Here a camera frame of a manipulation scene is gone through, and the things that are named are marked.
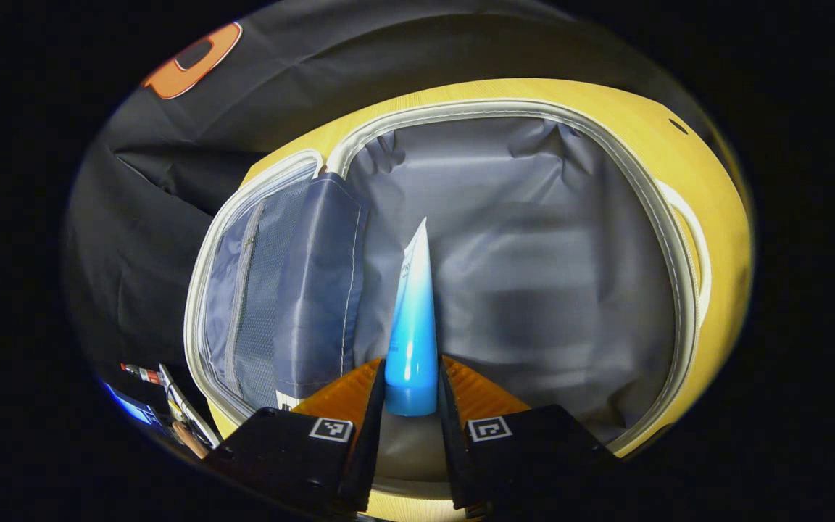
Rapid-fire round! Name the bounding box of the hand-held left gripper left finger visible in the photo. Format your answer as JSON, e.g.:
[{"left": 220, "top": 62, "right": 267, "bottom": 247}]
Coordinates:
[{"left": 204, "top": 357, "right": 387, "bottom": 519}]

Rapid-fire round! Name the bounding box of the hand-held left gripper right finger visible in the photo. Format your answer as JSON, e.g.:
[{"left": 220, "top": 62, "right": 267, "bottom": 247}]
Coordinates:
[{"left": 438, "top": 355, "right": 621, "bottom": 520}]

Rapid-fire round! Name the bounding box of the blue skin care tube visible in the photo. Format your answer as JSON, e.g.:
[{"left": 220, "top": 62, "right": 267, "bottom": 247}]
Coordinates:
[{"left": 384, "top": 217, "right": 439, "bottom": 418}]

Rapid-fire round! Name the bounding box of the white suitcase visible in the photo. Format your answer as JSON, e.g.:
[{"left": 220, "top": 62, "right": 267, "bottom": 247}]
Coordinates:
[{"left": 184, "top": 98, "right": 713, "bottom": 501}]

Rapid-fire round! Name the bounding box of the white rod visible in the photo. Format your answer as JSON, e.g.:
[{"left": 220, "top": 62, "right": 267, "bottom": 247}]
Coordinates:
[{"left": 159, "top": 363, "right": 221, "bottom": 448}]

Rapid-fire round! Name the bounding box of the red and silver stick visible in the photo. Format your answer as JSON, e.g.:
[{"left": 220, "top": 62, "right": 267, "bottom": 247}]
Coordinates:
[{"left": 120, "top": 362, "right": 166, "bottom": 386}]

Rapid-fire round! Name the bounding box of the black backdrop cloth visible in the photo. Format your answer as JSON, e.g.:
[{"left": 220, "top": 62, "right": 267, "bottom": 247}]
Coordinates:
[{"left": 66, "top": 0, "right": 723, "bottom": 436}]

